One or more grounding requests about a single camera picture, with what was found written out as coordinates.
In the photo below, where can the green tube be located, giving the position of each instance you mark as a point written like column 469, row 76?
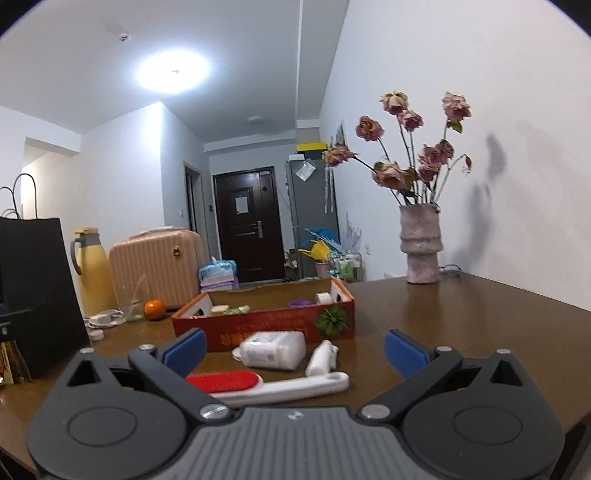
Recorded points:
column 241, row 309

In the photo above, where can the pink bucket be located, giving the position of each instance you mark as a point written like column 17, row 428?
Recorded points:
column 322, row 269

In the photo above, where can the clear glass with straw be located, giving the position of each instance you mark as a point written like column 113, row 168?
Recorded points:
column 133, row 309

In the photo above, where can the grey interior door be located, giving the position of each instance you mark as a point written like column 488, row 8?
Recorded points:
column 193, row 198

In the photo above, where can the blue wet wipes pack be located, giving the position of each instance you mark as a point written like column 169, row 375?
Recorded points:
column 218, row 272

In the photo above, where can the cardboard box on floor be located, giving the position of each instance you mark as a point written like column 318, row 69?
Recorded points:
column 292, row 265

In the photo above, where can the small white squeeze bottle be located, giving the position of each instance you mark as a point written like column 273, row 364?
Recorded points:
column 321, row 360

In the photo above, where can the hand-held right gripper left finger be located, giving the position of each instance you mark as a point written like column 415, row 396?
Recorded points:
column 185, row 350

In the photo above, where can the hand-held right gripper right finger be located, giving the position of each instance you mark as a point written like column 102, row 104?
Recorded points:
column 405, row 353

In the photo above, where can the unlit hallway ceiling lamp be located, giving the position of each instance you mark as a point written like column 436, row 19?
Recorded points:
column 256, row 119

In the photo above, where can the blue plastic rack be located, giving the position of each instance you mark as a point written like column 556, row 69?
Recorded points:
column 323, row 233

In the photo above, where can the white pill bottle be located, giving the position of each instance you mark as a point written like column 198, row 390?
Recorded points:
column 272, row 350

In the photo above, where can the bright round ceiling light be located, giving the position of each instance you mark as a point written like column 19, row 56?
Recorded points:
column 173, row 71

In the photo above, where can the black paper bag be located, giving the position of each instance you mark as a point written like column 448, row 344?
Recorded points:
column 37, row 267

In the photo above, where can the white trolley with bottles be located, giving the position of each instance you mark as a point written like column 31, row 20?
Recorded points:
column 347, row 267

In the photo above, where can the small white round cap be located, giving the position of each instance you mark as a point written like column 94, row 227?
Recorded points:
column 95, row 334

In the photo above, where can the dried pink roses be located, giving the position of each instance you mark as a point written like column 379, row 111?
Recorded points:
column 390, row 175

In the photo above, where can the purple round lid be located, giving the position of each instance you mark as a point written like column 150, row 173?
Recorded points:
column 299, row 303

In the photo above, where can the yellow watering can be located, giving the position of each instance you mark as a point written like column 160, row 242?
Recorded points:
column 319, row 251

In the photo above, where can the paper sheet on refrigerator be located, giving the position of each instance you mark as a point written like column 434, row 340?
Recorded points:
column 305, row 170

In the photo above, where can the red cardboard box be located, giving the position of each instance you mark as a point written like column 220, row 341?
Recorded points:
column 277, row 325

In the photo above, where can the yellow thermos jug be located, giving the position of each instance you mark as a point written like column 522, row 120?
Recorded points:
column 94, row 277

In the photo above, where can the hanging folded umbrella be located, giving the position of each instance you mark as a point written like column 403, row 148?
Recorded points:
column 328, row 189

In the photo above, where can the red and white lint brush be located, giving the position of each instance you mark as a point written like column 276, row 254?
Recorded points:
column 286, row 387

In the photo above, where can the purple wall hooks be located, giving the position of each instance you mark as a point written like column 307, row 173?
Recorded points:
column 354, row 233

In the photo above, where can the grey refrigerator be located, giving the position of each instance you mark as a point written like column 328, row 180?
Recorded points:
column 309, row 207

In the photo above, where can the yellow box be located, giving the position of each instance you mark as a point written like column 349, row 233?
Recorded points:
column 311, row 146

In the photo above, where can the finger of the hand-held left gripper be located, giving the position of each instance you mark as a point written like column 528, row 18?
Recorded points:
column 16, row 325

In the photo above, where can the pink textured vase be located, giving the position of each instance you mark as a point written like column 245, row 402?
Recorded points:
column 420, row 244

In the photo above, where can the cream small box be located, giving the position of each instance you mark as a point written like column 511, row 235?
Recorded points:
column 220, row 310

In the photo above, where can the white tape roll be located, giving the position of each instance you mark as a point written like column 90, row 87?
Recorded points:
column 323, row 298

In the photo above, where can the pink ribbed suitcase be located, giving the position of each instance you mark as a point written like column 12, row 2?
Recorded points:
column 157, row 263

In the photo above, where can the wall picture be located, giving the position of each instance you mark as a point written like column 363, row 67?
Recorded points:
column 340, row 134

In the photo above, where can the orange fruit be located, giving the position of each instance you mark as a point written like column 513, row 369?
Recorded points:
column 154, row 310

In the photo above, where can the dark brown entrance door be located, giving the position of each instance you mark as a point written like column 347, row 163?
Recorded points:
column 244, row 230

